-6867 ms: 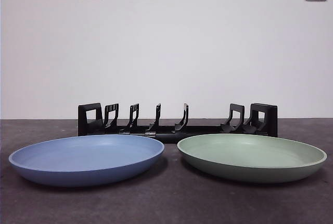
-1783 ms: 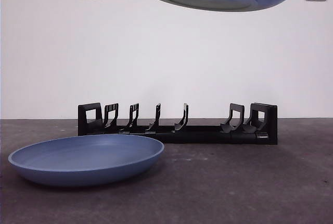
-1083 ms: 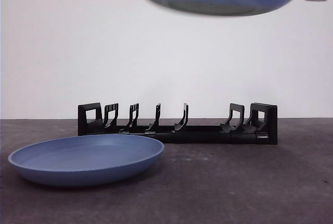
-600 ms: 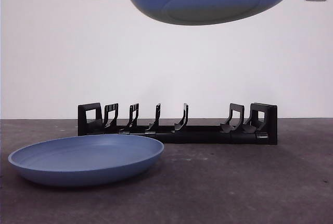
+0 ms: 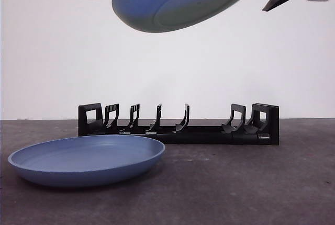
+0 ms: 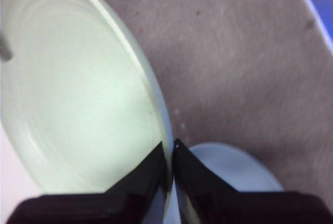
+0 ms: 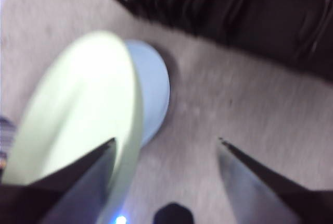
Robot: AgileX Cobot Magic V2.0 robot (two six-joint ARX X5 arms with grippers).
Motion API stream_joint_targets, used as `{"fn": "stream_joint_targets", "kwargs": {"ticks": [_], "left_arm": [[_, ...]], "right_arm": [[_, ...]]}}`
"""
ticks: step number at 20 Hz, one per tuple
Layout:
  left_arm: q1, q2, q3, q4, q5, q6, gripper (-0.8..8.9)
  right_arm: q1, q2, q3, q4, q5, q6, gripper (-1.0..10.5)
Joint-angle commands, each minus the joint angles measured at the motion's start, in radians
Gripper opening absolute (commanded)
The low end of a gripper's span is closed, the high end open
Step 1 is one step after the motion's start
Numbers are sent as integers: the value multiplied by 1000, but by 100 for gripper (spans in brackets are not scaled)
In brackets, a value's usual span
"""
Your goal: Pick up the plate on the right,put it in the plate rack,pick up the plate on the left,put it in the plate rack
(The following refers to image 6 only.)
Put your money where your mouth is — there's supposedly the green round plate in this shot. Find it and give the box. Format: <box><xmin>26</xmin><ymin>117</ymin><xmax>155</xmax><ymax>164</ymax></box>
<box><xmin>0</xmin><ymin>0</ymin><xmax>180</xmax><ymax>224</ymax></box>

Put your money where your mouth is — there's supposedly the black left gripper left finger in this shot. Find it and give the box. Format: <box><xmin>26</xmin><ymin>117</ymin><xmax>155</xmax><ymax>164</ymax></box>
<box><xmin>7</xmin><ymin>140</ymin><xmax>169</xmax><ymax>224</ymax></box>

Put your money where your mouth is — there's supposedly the blue round plate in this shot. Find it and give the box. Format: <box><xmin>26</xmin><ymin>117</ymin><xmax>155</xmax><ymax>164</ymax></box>
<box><xmin>188</xmin><ymin>142</ymin><xmax>285</xmax><ymax>192</ymax></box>

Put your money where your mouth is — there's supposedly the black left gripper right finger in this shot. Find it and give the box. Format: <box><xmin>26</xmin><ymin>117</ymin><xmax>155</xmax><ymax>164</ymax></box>
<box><xmin>172</xmin><ymin>138</ymin><xmax>333</xmax><ymax>224</ymax></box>

